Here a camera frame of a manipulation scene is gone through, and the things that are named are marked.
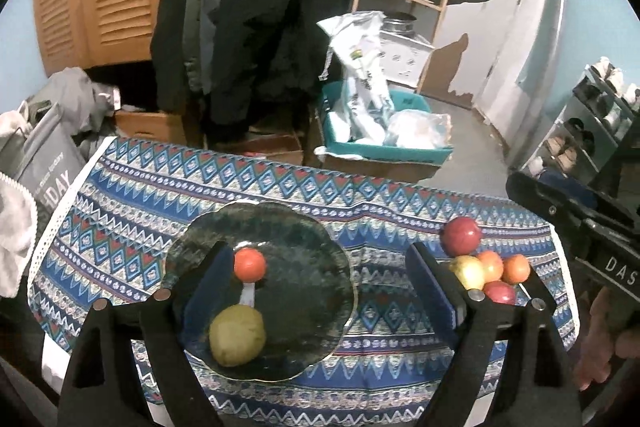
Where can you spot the person's right hand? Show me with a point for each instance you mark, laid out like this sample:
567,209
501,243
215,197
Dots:
597,337

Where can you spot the white door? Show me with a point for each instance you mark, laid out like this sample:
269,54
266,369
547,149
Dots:
525,47

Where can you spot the white cloth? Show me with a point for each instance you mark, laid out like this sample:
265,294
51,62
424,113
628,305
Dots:
15,227

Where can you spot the shoe rack with shoes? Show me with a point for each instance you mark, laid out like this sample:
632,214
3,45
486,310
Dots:
607,74

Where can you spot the yellow-green pear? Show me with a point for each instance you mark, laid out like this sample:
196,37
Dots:
236,336

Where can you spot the blue patterned tablecloth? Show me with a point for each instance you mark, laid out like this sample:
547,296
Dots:
350,217

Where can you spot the dark green glass plate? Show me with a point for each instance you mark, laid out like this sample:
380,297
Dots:
300,287

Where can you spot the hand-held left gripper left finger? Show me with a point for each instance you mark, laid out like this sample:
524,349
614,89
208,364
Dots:
210,289

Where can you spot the small cardboard box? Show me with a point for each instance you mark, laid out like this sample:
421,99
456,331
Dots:
150,124

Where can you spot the black coat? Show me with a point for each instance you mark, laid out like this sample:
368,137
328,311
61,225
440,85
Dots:
270,7

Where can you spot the small orange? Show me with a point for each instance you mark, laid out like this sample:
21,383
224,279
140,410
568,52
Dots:
250,264
491,264
516,269

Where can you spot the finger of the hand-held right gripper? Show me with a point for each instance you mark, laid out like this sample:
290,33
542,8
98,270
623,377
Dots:
540,199

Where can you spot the round metal sieve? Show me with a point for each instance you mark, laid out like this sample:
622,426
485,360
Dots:
398,23

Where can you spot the clear plastic bag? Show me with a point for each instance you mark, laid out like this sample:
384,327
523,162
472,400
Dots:
417,129

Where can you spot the grey tote bag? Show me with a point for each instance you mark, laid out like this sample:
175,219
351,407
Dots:
50,157

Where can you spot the white patterned box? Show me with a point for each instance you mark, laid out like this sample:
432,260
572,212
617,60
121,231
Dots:
402,57

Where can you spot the yellow-red apple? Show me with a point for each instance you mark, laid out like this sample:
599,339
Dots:
467,273

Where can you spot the large red apple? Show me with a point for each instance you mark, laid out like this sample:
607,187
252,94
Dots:
460,235

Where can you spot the grey clothing pile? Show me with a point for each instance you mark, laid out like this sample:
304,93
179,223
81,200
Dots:
80,97

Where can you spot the white printed bag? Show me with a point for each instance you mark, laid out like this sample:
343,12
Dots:
362,67

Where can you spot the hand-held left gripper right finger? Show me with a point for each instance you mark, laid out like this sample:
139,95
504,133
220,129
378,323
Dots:
434,287

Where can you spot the small red apple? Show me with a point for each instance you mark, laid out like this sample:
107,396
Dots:
500,293

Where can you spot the large cardboard box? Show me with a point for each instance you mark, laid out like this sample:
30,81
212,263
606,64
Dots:
380,169

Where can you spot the teal box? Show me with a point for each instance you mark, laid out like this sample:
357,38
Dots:
410,101

